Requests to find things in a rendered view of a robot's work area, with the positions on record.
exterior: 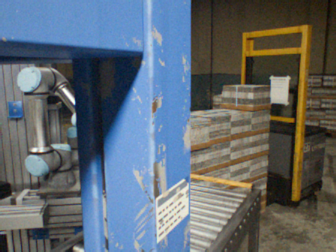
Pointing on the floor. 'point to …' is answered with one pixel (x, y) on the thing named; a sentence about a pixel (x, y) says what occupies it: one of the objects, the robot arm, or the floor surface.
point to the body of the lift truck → (280, 162)
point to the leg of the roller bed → (254, 235)
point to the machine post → (137, 139)
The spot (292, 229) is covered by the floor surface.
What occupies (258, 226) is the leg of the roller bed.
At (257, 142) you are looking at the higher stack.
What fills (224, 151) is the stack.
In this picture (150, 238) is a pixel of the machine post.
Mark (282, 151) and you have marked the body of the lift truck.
